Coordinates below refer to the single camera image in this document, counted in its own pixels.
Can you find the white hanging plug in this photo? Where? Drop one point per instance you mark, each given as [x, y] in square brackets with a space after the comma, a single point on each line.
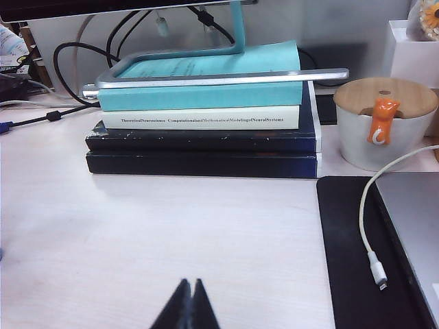
[162, 25]

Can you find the yellow flower decoration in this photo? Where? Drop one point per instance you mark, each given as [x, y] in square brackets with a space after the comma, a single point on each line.
[430, 20]

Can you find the round wooden cup lid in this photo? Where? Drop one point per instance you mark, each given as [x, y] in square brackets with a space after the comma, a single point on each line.
[360, 96]

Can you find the black bag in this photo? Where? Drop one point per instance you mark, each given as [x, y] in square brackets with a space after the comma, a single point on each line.
[15, 89]

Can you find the white box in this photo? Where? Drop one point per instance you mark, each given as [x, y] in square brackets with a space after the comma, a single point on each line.
[411, 61]

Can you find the orange cat figurine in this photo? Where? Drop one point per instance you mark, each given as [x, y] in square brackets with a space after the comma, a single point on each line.
[379, 120]

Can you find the silver monitor stand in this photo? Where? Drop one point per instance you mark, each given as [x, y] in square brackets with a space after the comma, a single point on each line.
[205, 79]

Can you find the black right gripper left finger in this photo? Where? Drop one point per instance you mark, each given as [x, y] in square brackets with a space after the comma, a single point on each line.
[176, 308]

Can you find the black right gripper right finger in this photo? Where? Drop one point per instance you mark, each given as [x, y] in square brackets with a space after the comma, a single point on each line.
[203, 308]

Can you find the black desk mat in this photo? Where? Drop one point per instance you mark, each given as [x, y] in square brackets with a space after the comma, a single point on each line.
[343, 257]

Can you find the white neuroscience book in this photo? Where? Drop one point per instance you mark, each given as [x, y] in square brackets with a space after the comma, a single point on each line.
[205, 112]

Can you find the teal book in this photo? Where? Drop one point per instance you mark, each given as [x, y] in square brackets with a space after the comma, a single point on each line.
[205, 96]

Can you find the grey laptop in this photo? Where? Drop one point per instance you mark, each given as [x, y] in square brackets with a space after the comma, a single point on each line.
[415, 212]

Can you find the colourful printed package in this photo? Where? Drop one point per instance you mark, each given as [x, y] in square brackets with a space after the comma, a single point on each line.
[12, 44]

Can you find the white cup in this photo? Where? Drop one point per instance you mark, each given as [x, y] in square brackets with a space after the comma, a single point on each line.
[404, 144]

